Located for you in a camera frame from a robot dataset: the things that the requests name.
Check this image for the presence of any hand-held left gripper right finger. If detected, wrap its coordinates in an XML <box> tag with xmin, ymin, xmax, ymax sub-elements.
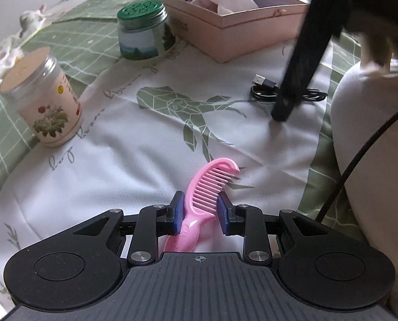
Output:
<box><xmin>217</xmin><ymin>194</ymin><xmax>330</xmax><ymax>265</ymax></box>

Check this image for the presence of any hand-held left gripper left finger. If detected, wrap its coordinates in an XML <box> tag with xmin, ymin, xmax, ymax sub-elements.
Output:
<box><xmin>72</xmin><ymin>190</ymin><xmax>186</xmax><ymax>265</ymax></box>

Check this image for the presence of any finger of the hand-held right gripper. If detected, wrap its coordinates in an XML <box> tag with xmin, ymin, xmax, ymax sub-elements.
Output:
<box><xmin>271</xmin><ymin>0</ymin><xmax>352</xmax><ymax>123</ymax></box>

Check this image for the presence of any pink plastic comb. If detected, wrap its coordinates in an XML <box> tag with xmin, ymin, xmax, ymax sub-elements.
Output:
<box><xmin>163</xmin><ymin>157</ymin><xmax>241</xmax><ymax>253</ymax></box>

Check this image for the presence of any black usb cable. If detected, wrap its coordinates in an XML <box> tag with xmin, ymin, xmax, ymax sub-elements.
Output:
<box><xmin>250</xmin><ymin>74</ymin><xmax>328</xmax><ymax>102</ymax></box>

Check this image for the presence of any pink cardboard box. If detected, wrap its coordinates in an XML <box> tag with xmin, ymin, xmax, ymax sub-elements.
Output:
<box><xmin>153</xmin><ymin>0</ymin><xmax>318</xmax><ymax>64</ymax></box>

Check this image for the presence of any person's right hand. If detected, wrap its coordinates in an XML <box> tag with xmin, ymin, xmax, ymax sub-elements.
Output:
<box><xmin>357</xmin><ymin>28</ymin><xmax>398</xmax><ymax>73</ymax></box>

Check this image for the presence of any green and white bed sheet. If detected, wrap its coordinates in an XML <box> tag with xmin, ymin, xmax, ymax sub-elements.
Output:
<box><xmin>0</xmin><ymin>0</ymin><xmax>363</xmax><ymax>321</ymax></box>

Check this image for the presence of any person's white clothing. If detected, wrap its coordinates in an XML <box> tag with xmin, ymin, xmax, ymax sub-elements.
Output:
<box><xmin>329</xmin><ymin>58</ymin><xmax>398</xmax><ymax>313</ymax></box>

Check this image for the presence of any green lid glass jar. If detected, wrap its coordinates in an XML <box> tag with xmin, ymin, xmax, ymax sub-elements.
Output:
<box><xmin>116</xmin><ymin>0</ymin><xmax>177</xmax><ymax>61</ymax></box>

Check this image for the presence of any flower print jar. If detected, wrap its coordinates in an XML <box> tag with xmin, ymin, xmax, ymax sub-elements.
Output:
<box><xmin>0</xmin><ymin>47</ymin><xmax>83</xmax><ymax>148</ymax></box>

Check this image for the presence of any white crumpled cloth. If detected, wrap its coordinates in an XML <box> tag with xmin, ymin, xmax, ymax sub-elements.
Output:
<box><xmin>0</xmin><ymin>5</ymin><xmax>49</xmax><ymax>108</ymax></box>

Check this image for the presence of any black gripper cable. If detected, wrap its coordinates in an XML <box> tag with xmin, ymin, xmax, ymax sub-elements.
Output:
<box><xmin>316</xmin><ymin>102</ymin><xmax>398</xmax><ymax>223</ymax></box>

